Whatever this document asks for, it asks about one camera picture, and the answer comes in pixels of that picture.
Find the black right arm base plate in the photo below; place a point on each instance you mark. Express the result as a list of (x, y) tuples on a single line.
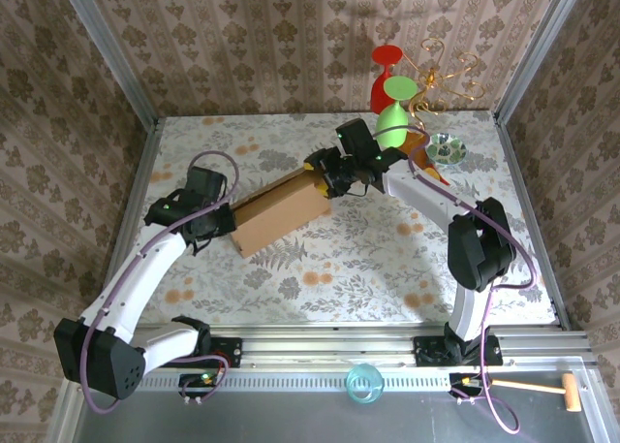
[(426, 351)]

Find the green patterned ceramic bowl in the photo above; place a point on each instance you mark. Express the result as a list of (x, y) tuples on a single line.
[(445, 148)]

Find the red plastic goblet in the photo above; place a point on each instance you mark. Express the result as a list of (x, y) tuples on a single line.
[(387, 53)]

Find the red and yellow snack packet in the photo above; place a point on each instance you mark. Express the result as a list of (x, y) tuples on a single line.
[(438, 177)]

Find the green plastic goblet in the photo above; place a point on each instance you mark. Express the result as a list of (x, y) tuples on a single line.
[(393, 123)]

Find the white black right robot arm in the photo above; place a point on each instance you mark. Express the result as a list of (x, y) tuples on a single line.
[(421, 196)]

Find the aluminium frame post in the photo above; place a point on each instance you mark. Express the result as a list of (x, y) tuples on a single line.
[(544, 41), (104, 41)]

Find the small black electronics board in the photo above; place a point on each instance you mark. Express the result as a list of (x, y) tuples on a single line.
[(465, 384), (198, 382)]

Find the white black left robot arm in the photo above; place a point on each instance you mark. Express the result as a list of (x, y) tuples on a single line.
[(140, 273)]

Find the wooden mallet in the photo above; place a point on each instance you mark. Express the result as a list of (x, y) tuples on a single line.
[(570, 392)]

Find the aluminium mounting rail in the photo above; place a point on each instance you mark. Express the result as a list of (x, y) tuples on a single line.
[(329, 348)]

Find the grey metal tray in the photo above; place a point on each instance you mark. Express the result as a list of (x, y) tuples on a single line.
[(290, 419)]

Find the teal glass cup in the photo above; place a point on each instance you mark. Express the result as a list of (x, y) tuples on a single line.
[(364, 384)]

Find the brown cardboard box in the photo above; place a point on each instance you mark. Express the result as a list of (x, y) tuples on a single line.
[(276, 215)]

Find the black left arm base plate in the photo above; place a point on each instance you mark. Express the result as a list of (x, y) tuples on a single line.
[(227, 351)]

